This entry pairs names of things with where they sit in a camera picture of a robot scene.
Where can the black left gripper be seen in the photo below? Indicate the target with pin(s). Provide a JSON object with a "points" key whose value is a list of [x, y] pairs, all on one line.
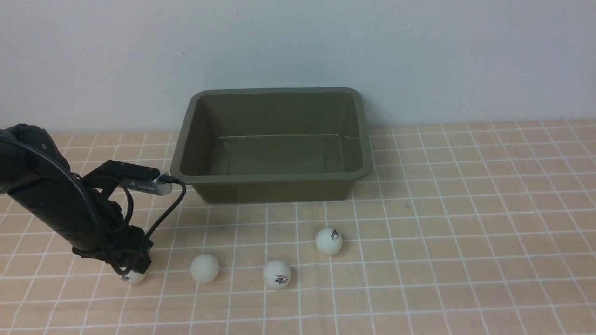
{"points": [[124, 241]]}

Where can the white table-tennis ball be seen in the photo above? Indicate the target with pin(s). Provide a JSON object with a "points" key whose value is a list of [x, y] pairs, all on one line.
{"points": [[276, 275], [133, 278], [328, 241], [205, 268]]}

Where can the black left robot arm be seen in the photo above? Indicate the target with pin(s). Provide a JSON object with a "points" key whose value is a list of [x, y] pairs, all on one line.
{"points": [[37, 176]]}

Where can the olive green plastic bin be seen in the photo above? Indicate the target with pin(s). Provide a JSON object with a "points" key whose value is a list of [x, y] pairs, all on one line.
{"points": [[273, 145]]}

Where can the checkered beige tablecloth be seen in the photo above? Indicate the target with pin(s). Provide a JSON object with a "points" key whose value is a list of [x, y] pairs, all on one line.
{"points": [[461, 229]]}

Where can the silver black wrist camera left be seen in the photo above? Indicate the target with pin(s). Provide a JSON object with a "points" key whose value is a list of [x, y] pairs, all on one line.
{"points": [[116, 174]]}

